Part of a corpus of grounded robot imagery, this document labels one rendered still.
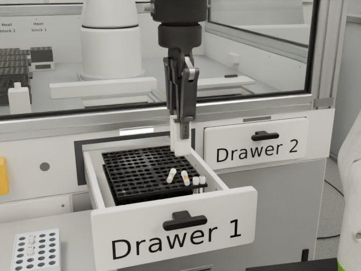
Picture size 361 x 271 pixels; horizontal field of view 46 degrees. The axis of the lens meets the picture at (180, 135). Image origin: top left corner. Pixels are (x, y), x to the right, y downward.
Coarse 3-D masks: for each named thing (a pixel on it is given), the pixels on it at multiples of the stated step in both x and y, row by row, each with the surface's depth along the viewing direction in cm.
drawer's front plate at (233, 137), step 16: (208, 128) 106; (224, 128) 106; (240, 128) 107; (256, 128) 109; (272, 128) 110; (288, 128) 112; (304, 128) 113; (208, 144) 106; (224, 144) 107; (240, 144) 109; (256, 144) 110; (272, 144) 112; (288, 144) 113; (304, 144) 115; (208, 160) 108; (240, 160) 110; (256, 160) 112; (272, 160) 114
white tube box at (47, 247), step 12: (24, 240) 84; (36, 240) 84; (48, 240) 84; (60, 240) 88; (24, 252) 80; (36, 252) 80; (48, 252) 80; (60, 252) 83; (12, 264) 76; (24, 264) 77; (36, 264) 77; (48, 264) 77; (60, 264) 79
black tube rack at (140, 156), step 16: (112, 160) 94; (128, 160) 95; (144, 160) 94; (160, 160) 94; (176, 160) 94; (112, 176) 87; (128, 176) 87; (144, 176) 87; (160, 176) 88; (176, 176) 87; (192, 176) 87; (112, 192) 86; (176, 192) 86; (192, 192) 87
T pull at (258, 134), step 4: (256, 132) 108; (260, 132) 108; (264, 132) 108; (252, 136) 106; (256, 136) 105; (260, 136) 106; (264, 136) 106; (268, 136) 106; (272, 136) 107; (276, 136) 107; (256, 140) 106
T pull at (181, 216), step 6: (186, 210) 72; (174, 216) 70; (180, 216) 70; (186, 216) 70; (198, 216) 70; (204, 216) 70; (168, 222) 68; (174, 222) 68; (180, 222) 68; (186, 222) 69; (192, 222) 69; (198, 222) 69; (204, 222) 70; (168, 228) 68; (174, 228) 68; (180, 228) 69
